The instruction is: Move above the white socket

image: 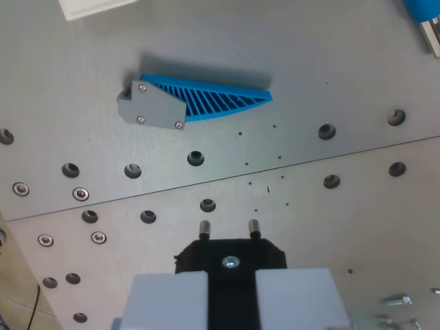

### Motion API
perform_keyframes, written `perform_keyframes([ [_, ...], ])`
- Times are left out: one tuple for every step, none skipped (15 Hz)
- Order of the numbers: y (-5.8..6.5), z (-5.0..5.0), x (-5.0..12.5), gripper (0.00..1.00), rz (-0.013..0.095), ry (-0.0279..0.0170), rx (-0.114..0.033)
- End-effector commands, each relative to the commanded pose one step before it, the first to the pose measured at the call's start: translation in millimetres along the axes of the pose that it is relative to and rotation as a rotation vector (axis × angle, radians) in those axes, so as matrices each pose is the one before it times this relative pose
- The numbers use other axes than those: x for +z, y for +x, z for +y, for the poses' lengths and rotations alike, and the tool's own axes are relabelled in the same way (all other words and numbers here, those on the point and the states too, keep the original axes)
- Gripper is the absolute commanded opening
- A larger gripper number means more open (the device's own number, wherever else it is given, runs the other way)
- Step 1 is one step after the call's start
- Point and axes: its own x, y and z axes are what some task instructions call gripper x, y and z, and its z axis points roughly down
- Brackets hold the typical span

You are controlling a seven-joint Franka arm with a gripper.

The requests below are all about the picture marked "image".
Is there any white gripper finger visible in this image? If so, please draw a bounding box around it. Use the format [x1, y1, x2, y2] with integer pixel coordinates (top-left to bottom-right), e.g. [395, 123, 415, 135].
[119, 272, 210, 330]
[255, 267, 351, 330]

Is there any black two-pin power plug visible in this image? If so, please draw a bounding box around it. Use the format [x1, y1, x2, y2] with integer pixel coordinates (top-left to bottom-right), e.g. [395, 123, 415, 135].
[174, 219, 288, 330]

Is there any aluminium profile bar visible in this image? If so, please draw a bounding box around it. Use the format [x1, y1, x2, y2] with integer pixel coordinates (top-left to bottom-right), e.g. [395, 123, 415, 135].
[417, 19, 440, 58]

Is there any blue round plastic part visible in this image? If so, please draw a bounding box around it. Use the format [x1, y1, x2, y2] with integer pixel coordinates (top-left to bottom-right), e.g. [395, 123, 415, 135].
[401, 0, 440, 25]

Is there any thin black cable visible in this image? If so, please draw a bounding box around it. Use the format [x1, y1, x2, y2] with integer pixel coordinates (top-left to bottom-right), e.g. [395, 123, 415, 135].
[26, 284, 41, 330]

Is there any blue ribbed finger, grey mount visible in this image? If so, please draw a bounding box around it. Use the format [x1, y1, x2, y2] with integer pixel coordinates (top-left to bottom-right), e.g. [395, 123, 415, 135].
[118, 72, 274, 131]

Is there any white wall socket box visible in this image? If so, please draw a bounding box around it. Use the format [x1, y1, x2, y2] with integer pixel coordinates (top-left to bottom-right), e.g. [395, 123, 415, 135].
[58, 0, 137, 22]

